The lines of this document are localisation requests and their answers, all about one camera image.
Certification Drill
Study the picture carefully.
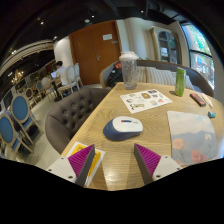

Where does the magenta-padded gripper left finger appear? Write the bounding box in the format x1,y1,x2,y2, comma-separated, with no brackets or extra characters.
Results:
46,143,97,188

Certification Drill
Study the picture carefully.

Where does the grey curved sofa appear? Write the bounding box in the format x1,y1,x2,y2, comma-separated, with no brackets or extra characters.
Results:
99,59,215,98

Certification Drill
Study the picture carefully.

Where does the white sticker sheet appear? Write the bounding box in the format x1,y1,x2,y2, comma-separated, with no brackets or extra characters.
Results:
119,88,174,115

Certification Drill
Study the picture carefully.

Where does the white chairs group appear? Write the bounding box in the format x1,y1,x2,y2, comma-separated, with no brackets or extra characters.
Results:
56,63,83,98

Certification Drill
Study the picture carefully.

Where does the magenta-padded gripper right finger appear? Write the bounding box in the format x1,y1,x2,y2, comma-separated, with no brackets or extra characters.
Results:
133,143,183,186

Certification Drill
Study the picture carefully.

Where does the black and orange flat case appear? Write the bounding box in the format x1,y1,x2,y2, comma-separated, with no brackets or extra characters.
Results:
189,92,207,108

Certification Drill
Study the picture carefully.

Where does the blue-backed chairs group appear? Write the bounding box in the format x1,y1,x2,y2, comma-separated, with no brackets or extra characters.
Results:
0,79,46,158

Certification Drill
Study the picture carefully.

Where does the green drink can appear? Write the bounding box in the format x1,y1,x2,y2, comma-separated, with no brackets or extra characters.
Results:
174,67,187,98

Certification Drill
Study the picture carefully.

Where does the grey tufted armchair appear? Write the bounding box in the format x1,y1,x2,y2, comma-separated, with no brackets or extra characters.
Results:
44,87,111,155

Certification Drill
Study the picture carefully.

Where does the white squeeze tube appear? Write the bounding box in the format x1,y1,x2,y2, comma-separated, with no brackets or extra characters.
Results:
200,93,214,109

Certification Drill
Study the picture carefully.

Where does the arched glass-door cabinet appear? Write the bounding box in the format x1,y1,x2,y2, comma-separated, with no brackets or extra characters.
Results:
149,26,183,65

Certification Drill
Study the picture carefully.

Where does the large black-framed window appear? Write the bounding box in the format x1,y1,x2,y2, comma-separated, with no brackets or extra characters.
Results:
181,23,216,90

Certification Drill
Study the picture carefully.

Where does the brown wooden door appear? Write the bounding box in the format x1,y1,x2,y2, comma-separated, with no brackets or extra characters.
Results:
68,19,122,86

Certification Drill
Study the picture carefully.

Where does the yellow and white code card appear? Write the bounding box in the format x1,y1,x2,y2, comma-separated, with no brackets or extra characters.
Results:
66,141,106,188

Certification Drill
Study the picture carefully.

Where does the person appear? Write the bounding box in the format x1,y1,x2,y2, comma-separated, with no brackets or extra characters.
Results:
49,60,70,88

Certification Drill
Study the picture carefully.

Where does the clear shaker bottle white lid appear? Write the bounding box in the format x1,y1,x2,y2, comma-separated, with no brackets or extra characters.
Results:
118,50,140,91

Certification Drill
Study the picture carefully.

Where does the black backpack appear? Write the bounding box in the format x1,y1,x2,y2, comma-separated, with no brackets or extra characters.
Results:
106,61,124,88

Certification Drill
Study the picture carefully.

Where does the floral landscape print mouse pad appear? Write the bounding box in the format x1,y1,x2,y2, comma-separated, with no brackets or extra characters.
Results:
166,110,220,167

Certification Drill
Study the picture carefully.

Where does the white and blue computer mouse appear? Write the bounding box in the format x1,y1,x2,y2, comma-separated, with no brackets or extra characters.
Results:
102,115,144,142

